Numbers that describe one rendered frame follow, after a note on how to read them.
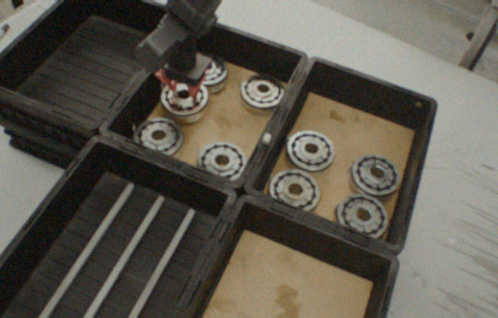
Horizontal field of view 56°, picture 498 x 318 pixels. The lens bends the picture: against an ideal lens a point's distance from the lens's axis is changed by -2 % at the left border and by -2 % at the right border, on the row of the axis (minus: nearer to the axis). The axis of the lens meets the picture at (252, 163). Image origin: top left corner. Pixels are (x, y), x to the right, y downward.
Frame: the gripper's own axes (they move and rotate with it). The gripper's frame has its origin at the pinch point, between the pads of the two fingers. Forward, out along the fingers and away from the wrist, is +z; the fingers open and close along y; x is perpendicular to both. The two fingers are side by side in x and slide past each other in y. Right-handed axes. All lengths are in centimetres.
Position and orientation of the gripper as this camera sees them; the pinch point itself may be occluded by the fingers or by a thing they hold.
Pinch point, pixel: (184, 92)
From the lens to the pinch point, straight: 104.3
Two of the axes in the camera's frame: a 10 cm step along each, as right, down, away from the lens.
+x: 4.1, -7.4, 5.3
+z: -0.6, 5.6, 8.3
